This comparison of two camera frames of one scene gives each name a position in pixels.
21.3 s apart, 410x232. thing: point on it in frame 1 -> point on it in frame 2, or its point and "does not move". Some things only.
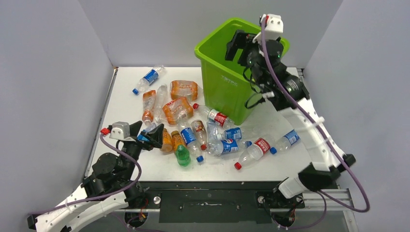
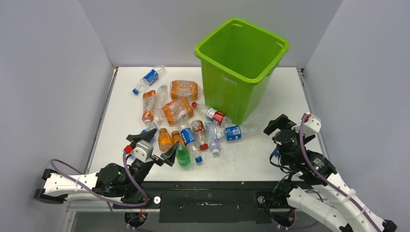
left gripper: [155, 138] -> [168, 157]
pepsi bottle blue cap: [189, 138] does not move
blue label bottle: [150, 78] does not move
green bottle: [183, 156] does not move
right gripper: [238, 41] -> [281, 120]
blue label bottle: [246, 134] does not move
